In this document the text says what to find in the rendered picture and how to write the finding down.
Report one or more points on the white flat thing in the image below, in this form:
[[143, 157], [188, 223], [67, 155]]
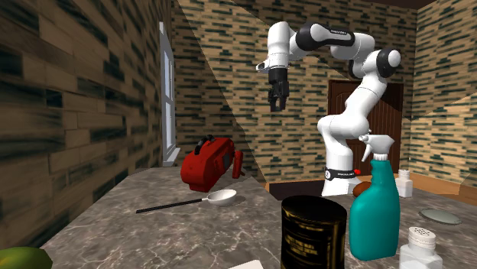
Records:
[[247, 265]]

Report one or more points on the brown egg-shaped thing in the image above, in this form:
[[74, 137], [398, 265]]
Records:
[[360, 189]]

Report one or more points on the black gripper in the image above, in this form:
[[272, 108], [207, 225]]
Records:
[[278, 79]]

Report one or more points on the dark brown tin can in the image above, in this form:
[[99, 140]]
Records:
[[313, 234]]

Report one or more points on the white window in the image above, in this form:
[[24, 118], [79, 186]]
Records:
[[167, 111]]

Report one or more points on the teal spray bottle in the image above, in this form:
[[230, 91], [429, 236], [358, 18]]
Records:
[[374, 220]]

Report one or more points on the small white bottle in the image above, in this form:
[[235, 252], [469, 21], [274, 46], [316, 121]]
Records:
[[404, 186]]

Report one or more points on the white shaker with holed lid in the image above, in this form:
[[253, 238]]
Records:
[[420, 251]]

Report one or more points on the dark brown door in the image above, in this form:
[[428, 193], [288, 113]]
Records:
[[387, 119]]

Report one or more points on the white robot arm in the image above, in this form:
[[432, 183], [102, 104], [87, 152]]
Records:
[[356, 111]]

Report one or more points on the green round fruit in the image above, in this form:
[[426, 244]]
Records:
[[22, 259]]

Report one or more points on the dark robot stand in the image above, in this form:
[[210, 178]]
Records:
[[294, 189]]

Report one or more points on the grey-green flat plate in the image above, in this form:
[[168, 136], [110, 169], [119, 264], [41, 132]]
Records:
[[440, 216]]

